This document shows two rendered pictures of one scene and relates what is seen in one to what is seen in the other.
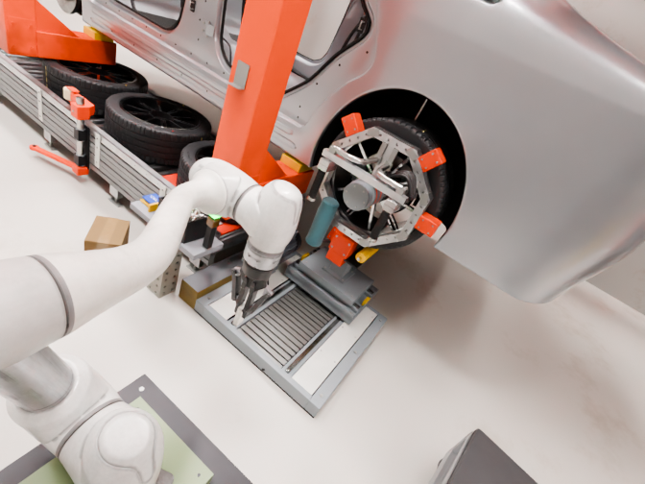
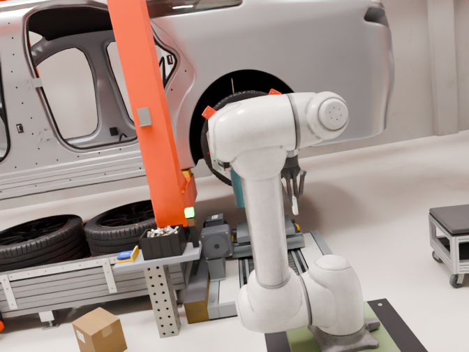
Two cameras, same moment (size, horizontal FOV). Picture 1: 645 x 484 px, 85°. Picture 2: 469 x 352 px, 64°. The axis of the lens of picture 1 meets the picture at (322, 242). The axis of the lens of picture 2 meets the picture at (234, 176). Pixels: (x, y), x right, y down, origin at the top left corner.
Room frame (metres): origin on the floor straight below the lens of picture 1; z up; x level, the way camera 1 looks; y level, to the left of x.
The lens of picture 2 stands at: (-0.61, 0.78, 1.18)
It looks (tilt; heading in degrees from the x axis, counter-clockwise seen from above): 12 degrees down; 342
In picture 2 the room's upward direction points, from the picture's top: 10 degrees counter-clockwise
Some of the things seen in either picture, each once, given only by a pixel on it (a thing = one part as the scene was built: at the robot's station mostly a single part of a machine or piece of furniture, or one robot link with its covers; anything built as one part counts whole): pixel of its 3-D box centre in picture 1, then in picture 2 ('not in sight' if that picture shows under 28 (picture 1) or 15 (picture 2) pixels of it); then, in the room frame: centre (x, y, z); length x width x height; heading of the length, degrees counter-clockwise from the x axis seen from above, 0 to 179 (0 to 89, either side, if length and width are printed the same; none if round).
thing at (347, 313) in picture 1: (332, 281); (265, 237); (1.78, -0.16, 0.13); 0.50 x 0.36 x 0.10; 70
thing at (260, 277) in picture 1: (255, 273); (289, 167); (0.69, 0.12, 0.86); 0.08 x 0.07 x 0.09; 76
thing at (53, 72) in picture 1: (98, 84); not in sight; (2.46, 2.04, 0.39); 0.66 x 0.66 x 0.24
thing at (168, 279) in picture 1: (166, 258); (162, 296); (1.27, 0.67, 0.21); 0.10 x 0.10 x 0.42; 70
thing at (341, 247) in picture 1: (345, 245); not in sight; (1.65, -0.12, 0.48); 0.16 x 0.12 x 0.17; 160
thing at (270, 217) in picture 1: (272, 212); not in sight; (0.69, 0.13, 1.04); 0.13 x 0.11 x 0.16; 73
